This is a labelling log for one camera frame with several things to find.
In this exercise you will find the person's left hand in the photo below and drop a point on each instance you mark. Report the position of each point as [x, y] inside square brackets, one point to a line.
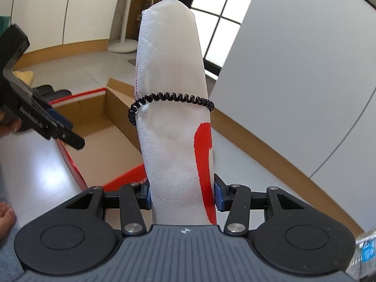
[10, 123]

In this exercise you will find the red cardboard box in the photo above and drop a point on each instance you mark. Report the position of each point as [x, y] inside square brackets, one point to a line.
[111, 156]

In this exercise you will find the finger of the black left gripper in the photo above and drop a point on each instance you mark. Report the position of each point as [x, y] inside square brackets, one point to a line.
[69, 139]

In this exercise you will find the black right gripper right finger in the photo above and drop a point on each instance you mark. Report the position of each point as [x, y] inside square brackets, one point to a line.
[237, 200]

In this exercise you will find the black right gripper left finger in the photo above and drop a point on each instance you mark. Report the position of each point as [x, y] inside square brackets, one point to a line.
[130, 199]

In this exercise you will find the white red shopping bag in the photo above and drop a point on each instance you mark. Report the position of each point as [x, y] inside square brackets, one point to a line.
[175, 137]

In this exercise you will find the clear plastic water bottle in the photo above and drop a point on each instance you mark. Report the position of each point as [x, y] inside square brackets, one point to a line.
[362, 267]

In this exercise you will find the white floor fan stand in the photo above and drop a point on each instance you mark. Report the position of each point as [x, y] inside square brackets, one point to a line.
[123, 45]

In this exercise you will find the person's bare foot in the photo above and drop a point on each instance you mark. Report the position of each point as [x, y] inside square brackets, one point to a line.
[7, 219]

